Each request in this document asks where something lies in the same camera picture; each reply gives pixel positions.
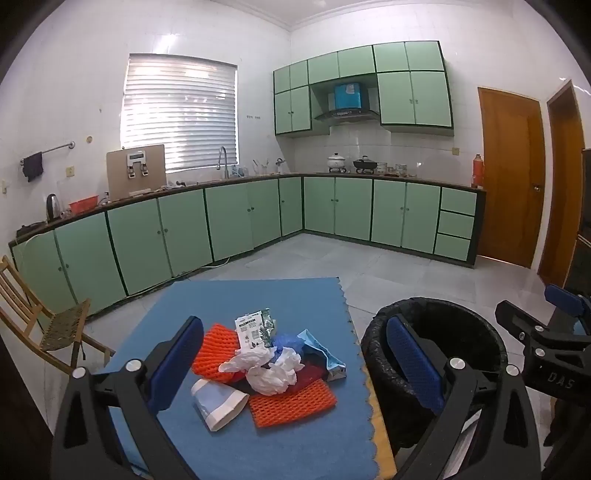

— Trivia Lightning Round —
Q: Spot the trash bin with black bag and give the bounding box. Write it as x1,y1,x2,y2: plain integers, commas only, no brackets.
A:
360,298,509,450

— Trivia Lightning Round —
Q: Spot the white tissue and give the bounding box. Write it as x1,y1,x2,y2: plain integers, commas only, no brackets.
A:
218,347,273,374
246,347,305,396

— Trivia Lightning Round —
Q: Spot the blue plastic bag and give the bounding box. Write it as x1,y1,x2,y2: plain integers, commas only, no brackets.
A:
271,331,305,358

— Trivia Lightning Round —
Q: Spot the orange foam net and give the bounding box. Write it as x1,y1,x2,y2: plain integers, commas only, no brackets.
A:
248,377,338,429
191,323,245,384

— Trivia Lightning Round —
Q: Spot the wooden chair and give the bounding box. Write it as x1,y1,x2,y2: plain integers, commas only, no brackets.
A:
0,255,116,377

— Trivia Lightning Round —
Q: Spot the light blue plastic wrapper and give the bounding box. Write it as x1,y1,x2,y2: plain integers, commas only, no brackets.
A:
295,329,347,381

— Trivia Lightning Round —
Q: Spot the green base cabinet unit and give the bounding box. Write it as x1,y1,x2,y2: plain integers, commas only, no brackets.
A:
9,173,488,319

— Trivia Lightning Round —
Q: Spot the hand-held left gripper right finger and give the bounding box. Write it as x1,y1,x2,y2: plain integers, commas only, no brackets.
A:
385,314,542,480

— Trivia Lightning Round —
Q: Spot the blue table mat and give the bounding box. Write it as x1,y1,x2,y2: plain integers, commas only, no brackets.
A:
104,277,384,480

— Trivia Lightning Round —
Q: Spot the dark red cloth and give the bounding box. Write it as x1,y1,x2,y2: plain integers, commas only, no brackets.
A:
295,364,327,393

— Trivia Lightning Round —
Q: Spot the cardboard box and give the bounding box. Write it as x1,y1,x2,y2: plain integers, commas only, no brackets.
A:
106,144,167,200

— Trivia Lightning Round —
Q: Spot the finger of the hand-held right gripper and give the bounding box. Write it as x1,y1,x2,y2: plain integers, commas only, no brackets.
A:
544,284,591,324
495,300,555,342

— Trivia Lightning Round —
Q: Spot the wooden door with handle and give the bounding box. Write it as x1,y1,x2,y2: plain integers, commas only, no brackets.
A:
475,86,544,269

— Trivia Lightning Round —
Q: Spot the metal towel rail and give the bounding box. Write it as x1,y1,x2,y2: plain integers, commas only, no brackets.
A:
19,141,75,163

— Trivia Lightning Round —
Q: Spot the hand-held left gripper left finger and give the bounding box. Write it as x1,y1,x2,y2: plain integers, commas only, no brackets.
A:
51,316,205,480

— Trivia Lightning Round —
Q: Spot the green and white packet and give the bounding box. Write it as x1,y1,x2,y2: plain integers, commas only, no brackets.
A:
233,308,278,352

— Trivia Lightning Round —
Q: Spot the dark towel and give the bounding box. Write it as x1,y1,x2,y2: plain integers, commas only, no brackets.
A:
22,152,44,182

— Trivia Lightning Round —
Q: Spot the white window blind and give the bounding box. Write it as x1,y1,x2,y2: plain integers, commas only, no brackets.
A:
120,53,240,174

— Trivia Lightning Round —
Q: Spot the black range hood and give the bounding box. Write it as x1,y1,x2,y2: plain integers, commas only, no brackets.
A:
314,108,380,124

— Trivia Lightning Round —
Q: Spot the blue and white paper cup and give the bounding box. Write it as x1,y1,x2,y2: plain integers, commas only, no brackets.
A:
191,377,250,433

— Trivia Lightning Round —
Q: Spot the green wall cabinet unit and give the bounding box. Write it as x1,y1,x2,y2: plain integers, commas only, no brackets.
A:
272,41,455,137

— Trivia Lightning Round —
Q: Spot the blue hood chimney cover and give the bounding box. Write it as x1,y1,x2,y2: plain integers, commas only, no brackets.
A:
333,82,363,112

